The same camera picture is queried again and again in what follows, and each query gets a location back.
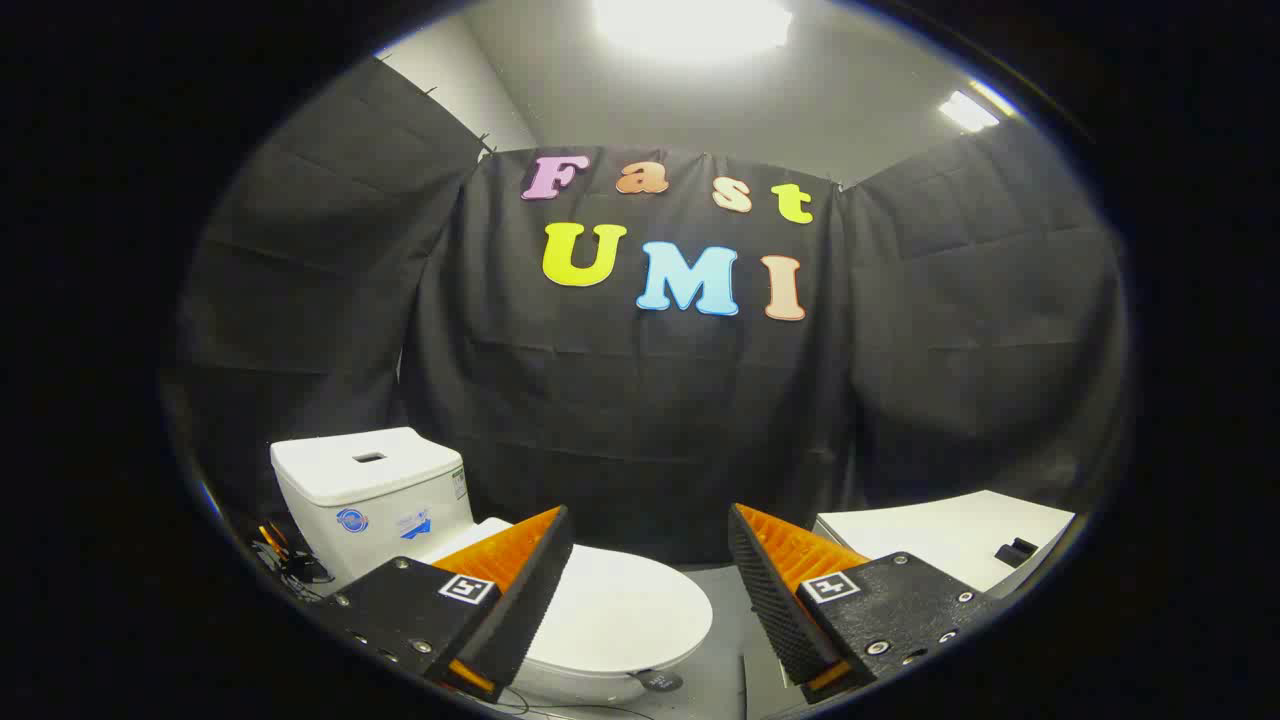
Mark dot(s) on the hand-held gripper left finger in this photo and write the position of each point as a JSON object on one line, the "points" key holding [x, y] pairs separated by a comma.
{"points": [[535, 600]]}

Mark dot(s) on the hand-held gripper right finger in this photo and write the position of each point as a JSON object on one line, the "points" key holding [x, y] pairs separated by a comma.
{"points": [[765, 600]]}

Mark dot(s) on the white toilet lid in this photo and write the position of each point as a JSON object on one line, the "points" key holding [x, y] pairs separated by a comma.
{"points": [[625, 610]]}

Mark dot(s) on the white toilet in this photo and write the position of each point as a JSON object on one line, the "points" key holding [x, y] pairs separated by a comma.
{"points": [[370, 500]]}

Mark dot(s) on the round black tag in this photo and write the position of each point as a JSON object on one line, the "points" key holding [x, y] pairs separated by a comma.
{"points": [[657, 681]]}

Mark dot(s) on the grey white cabinet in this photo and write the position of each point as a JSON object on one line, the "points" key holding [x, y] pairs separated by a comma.
{"points": [[930, 535]]}

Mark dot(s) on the black backdrop cloth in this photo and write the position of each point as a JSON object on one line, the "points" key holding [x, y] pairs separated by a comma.
{"points": [[640, 400]]}

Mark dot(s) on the small black part on cabinet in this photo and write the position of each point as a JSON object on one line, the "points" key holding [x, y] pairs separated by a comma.
{"points": [[1016, 552]]}

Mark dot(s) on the small ceiling light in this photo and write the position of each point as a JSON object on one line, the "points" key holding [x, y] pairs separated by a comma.
{"points": [[967, 110]]}

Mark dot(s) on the large ceiling light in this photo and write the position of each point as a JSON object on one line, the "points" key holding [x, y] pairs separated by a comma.
{"points": [[690, 22]]}

